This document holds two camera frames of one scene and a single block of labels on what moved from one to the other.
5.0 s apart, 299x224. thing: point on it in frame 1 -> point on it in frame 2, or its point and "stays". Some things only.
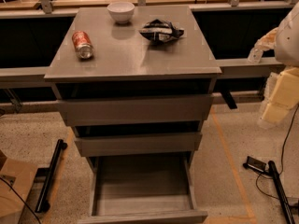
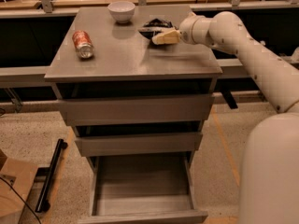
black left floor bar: [43, 200] stays
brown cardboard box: [11, 206] stays
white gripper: [289, 42] -> [188, 32]
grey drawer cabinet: [135, 84] stays
